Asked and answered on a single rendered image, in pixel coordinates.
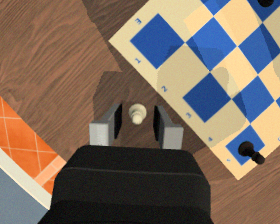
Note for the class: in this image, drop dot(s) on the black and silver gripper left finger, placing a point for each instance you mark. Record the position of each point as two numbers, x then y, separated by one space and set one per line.
103 132

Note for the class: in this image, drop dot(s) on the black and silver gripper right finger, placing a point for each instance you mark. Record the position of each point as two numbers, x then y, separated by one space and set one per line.
168 134

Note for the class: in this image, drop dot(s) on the blue and cream chessboard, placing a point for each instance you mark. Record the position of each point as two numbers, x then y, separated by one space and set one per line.
217 64

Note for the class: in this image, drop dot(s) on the white pawn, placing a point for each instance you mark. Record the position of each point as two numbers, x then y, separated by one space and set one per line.
138 115

